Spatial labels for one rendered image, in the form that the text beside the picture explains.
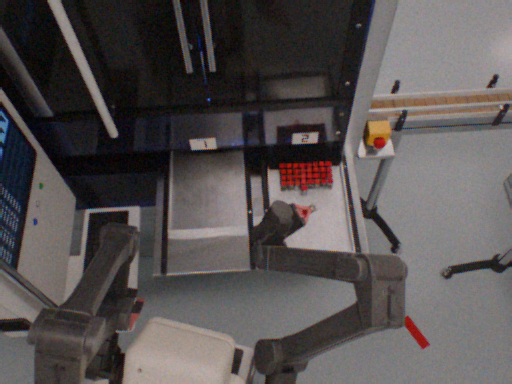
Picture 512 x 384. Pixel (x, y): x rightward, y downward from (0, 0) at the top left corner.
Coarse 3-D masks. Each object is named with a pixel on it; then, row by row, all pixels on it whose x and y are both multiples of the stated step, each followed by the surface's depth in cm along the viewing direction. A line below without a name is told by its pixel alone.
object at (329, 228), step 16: (272, 176) 184; (336, 176) 184; (272, 192) 181; (288, 192) 181; (320, 192) 181; (336, 192) 181; (320, 208) 178; (336, 208) 178; (320, 224) 175; (336, 224) 175; (288, 240) 172; (304, 240) 172; (320, 240) 172; (336, 240) 172; (352, 240) 168
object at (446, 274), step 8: (496, 256) 246; (464, 264) 249; (472, 264) 248; (480, 264) 247; (488, 264) 246; (496, 264) 245; (440, 272) 257; (448, 272) 253; (456, 272) 250; (496, 272) 248
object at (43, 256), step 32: (0, 96) 136; (0, 128) 134; (0, 160) 133; (32, 160) 152; (0, 192) 132; (32, 192) 152; (64, 192) 178; (0, 224) 131; (32, 224) 151; (64, 224) 176; (0, 256) 130; (32, 256) 149; (64, 256) 174; (0, 288) 130; (64, 288) 172; (0, 320) 149; (32, 320) 152
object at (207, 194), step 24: (192, 168) 187; (216, 168) 186; (240, 168) 186; (192, 192) 182; (216, 192) 182; (240, 192) 181; (168, 216) 174; (192, 216) 177; (216, 216) 177; (240, 216) 177
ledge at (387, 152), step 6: (390, 138) 191; (360, 144) 190; (390, 144) 190; (360, 150) 189; (366, 150) 189; (372, 150) 189; (378, 150) 189; (384, 150) 189; (390, 150) 189; (360, 156) 188; (366, 156) 188; (372, 156) 188; (378, 156) 188; (384, 156) 188; (390, 156) 188
